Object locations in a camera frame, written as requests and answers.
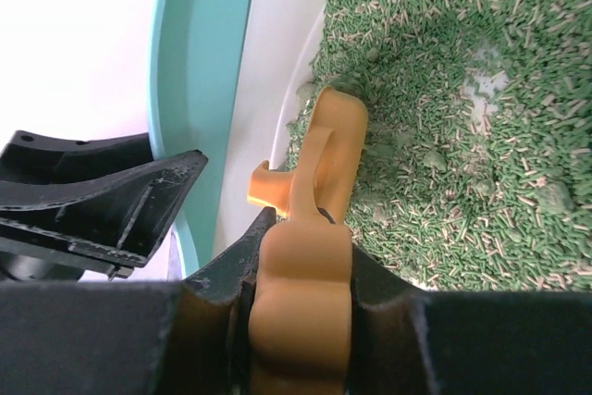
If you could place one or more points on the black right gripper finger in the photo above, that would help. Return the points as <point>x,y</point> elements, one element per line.
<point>33,159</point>
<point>153,337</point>
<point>114,221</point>
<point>411,341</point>

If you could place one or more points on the green litter pellets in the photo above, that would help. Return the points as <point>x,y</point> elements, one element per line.
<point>476,166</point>

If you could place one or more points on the orange litter scoop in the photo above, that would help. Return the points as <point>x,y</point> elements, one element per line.
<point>300,324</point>

